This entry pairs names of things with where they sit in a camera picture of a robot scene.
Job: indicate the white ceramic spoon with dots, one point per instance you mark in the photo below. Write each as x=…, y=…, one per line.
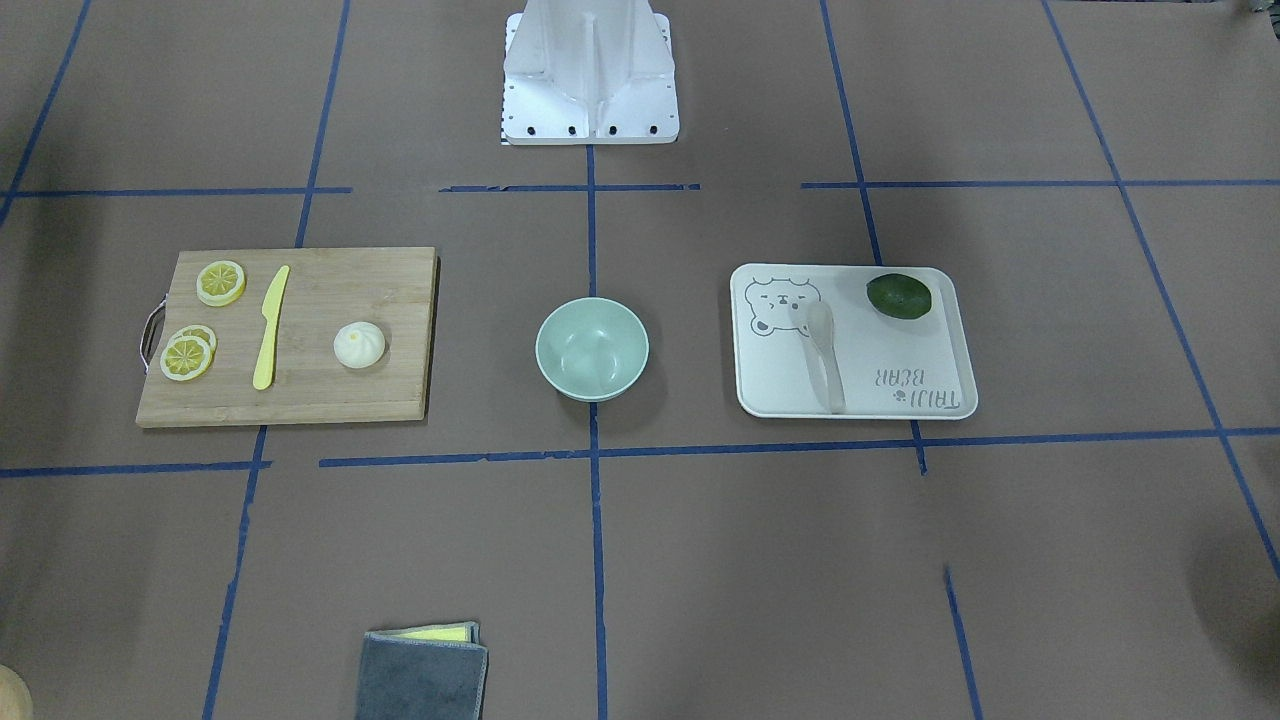
x=820, y=321

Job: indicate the white steamed bun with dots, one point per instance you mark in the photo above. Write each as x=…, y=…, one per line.
x=359, y=345

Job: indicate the mint green bowl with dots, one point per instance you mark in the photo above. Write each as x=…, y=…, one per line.
x=592, y=349

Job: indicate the white bear tray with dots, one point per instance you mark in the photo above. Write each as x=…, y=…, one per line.
x=893, y=369

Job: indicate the bamboo cutting board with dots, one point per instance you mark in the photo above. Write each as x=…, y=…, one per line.
x=393, y=287

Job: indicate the green lime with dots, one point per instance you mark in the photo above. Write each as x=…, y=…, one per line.
x=899, y=296

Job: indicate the grey yellow cleaning cloth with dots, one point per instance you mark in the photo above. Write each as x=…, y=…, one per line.
x=423, y=672

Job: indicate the yellow plastic knife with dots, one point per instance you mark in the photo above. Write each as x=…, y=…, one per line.
x=271, y=307

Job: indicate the single lemon slice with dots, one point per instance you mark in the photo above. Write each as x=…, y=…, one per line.
x=220, y=283

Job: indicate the lower stacked lemon slice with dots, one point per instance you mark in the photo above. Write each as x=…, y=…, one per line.
x=204, y=332

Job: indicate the stacked lemon slice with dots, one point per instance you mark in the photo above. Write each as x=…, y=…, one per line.
x=186, y=357
x=204, y=332

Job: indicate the upper stacked lemon slice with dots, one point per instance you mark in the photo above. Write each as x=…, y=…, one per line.
x=186, y=357

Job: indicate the tan round object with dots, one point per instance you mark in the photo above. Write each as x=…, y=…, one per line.
x=16, y=701

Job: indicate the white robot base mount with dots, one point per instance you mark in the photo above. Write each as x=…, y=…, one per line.
x=589, y=73

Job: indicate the metal cutting board handle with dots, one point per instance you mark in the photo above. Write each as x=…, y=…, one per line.
x=146, y=347

